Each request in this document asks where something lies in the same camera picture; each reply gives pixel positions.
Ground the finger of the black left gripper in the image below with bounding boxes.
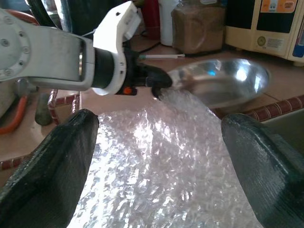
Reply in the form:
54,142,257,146
143,65,173,88
152,87,167,100

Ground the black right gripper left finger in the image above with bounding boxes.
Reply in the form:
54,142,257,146
0,108,100,228

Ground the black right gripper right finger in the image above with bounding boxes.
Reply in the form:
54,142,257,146
220,113,304,228

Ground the shallow steel bowl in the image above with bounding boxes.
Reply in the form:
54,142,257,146
167,58,271,111

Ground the white straw green tip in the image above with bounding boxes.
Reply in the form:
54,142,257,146
140,54,186,60

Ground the white jug green band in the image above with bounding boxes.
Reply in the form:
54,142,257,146
158,0,181,47

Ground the red canister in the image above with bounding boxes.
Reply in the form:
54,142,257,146
141,0,161,41

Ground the jar of brown powder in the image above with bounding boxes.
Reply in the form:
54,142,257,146
171,0,226,55

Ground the dark green cylinder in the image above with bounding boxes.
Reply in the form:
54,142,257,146
35,93,54,126

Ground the clear bubble wrap sheet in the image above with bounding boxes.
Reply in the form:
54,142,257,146
68,90,264,228

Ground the cream black water ionizer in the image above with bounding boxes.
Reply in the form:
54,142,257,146
224,0,304,67

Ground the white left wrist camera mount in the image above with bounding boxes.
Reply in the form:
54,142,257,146
91,1,142,96

